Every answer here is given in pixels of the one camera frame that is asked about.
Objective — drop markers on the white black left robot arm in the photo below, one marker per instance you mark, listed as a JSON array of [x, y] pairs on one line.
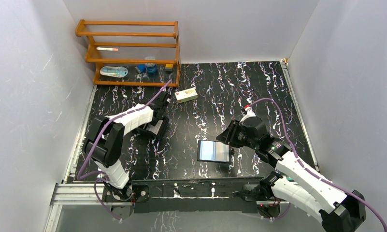
[[104, 139]]

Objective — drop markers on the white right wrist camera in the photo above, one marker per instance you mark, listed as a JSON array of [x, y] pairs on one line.
[[247, 112]]

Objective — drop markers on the aluminium frame rail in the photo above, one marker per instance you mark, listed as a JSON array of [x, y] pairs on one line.
[[75, 207]]

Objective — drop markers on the wooden shelf rack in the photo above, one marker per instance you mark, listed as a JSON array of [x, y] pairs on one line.
[[135, 40]]

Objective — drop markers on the blue white plastic package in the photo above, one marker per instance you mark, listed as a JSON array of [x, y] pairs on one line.
[[114, 71]]

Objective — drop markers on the small yellow black block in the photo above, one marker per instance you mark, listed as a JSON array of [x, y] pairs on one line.
[[169, 68]]

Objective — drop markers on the white pink marker pen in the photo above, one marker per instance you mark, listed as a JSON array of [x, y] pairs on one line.
[[107, 49]]

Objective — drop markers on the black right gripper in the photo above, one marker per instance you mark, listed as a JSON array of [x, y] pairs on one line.
[[228, 136]]

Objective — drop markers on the blue jar clear lid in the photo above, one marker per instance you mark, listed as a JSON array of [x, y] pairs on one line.
[[150, 65]]

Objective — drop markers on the white green red carton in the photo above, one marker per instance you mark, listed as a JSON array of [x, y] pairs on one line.
[[186, 95]]

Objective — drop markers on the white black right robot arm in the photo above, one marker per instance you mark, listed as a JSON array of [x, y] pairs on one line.
[[294, 181]]

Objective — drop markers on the black card holder box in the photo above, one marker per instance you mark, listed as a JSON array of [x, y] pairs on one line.
[[156, 131]]

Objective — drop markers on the small blue block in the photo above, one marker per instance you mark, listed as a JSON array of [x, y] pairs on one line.
[[140, 68]]

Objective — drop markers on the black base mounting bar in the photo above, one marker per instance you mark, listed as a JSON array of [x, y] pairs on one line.
[[197, 195]]

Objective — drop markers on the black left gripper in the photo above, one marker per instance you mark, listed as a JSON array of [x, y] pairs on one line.
[[160, 114]]

